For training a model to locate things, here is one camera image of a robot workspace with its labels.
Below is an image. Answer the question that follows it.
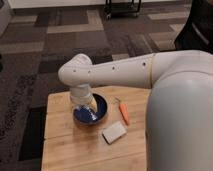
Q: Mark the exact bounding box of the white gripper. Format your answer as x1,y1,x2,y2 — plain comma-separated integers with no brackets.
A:
70,84,97,112

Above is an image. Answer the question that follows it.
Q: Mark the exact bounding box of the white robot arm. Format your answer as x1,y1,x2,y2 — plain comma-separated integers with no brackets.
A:
58,50,213,171

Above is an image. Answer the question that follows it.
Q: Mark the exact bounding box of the dark blue ceramic bowl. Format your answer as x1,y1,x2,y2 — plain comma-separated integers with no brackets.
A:
73,94,108,125

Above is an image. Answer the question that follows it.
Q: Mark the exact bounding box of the orange carrot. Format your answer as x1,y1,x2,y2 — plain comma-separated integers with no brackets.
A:
116,99,130,125

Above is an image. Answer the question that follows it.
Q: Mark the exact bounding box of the white rectangular sponge block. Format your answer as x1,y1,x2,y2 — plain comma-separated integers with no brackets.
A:
102,121,127,144

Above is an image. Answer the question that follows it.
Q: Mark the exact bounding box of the black wheeled cart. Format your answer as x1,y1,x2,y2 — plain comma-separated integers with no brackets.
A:
104,0,142,19

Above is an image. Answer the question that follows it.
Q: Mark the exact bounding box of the black office chair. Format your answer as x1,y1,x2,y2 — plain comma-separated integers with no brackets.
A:
174,0,213,54

